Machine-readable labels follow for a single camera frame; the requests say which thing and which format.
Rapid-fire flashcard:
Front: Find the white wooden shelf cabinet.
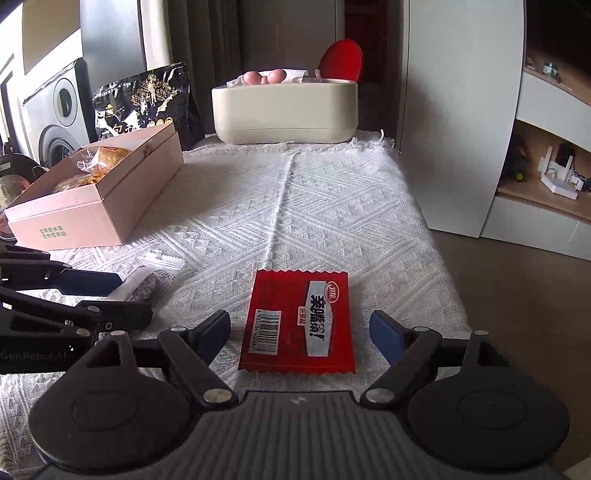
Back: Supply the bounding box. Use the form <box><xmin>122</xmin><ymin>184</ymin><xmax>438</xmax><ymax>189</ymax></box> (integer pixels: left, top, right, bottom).
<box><xmin>480</xmin><ymin>46</ymin><xmax>591</xmax><ymax>261</ymax></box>

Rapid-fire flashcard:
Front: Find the white dotted snack packet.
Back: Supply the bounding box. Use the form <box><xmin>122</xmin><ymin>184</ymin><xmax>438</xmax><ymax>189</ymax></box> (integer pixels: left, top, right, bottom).
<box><xmin>108</xmin><ymin>251</ymin><xmax>185</xmax><ymax>305</ymax></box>

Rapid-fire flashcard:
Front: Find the dark grey column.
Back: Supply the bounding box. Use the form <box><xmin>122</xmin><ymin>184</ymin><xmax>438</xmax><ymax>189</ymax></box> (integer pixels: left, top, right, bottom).
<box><xmin>78</xmin><ymin>0</ymin><xmax>148</xmax><ymax>88</ymax></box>

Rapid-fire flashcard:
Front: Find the white woven tablecloth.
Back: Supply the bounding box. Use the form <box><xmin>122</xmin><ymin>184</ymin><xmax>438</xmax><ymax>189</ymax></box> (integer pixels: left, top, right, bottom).
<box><xmin>0</xmin><ymin>129</ymin><xmax>467</xmax><ymax>480</ymax></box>

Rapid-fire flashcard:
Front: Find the grey washing machine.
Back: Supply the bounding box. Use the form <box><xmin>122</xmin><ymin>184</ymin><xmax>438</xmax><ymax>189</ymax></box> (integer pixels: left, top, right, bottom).
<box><xmin>0</xmin><ymin>58</ymin><xmax>100</xmax><ymax>243</ymax></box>

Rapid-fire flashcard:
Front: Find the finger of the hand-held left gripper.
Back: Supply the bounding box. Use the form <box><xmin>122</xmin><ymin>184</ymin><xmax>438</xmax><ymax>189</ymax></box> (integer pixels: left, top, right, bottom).
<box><xmin>0</xmin><ymin>244</ymin><xmax>122</xmax><ymax>297</ymax></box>
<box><xmin>0</xmin><ymin>286</ymin><xmax>154</xmax><ymax>337</ymax></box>

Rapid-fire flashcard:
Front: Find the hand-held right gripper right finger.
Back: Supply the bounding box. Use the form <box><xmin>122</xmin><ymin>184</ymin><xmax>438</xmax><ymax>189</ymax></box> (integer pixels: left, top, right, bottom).
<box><xmin>359</xmin><ymin>309</ymin><xmax>513</xmax><ymax>407</ymax></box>

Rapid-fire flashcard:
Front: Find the black gold-print snack bag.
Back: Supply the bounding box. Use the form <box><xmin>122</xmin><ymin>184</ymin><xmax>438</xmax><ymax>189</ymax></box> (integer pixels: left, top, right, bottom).
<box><xmin>92</xmin><ymin>62</ymin><xmax>206</xmax><ymax>151</ymax></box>

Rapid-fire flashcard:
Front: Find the orange snack packet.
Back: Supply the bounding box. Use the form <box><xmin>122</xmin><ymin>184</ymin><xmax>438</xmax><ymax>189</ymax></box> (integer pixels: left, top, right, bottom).
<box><xmin>90</xmin><ymin>145</ymin><xmax>134</xmax><ymax>178</ymax></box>

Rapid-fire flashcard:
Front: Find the white router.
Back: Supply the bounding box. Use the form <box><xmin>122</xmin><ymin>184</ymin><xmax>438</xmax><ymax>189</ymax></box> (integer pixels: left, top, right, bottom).
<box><xmin>539</xmin><ymin>145</ymin><xmax>580</xmax><ymax>200</ymax></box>

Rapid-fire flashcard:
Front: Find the white cabinet panel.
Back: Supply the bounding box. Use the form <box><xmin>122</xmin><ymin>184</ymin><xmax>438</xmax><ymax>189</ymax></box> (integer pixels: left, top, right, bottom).
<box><xmin>399</xmin><ymin>0</ymin><xmax>527</xmax><ymax>238</ymax></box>

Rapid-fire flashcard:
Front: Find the square red snack packet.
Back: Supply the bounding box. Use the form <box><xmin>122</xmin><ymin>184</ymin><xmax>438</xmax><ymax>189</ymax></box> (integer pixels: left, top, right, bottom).
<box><xmin>238</xmin><ymin>269</ymin><xmax>358</xmax><ymax>374</ymax></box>

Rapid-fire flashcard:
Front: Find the red round paddle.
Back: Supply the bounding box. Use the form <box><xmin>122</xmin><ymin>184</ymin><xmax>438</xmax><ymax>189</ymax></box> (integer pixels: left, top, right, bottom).
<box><xmin>318</xmin><ymin>39</ymin><xmax>365</xmax><ymax>83</ymax></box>

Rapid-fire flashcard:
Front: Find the pink cardboard box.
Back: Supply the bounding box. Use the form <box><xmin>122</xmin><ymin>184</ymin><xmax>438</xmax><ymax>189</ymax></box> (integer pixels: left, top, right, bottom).
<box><xmin>4</xmin><ymin>122</ymin><xmax>184</xmax><ymax>250</ymax></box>

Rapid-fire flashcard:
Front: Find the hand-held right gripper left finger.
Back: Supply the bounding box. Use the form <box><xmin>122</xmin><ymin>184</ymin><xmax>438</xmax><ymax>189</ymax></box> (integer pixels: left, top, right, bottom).
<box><xmin>81</xmin><ymin>309</ymin><xmax>236</xmax><ymax>407</ymax></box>

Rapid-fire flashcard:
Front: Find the beige oval container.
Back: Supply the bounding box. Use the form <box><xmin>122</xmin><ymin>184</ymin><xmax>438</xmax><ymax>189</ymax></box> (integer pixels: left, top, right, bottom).
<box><xmin>211</xmin><ymin>78</ymin><xmax>360</xmax><ymax>145</ymax></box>

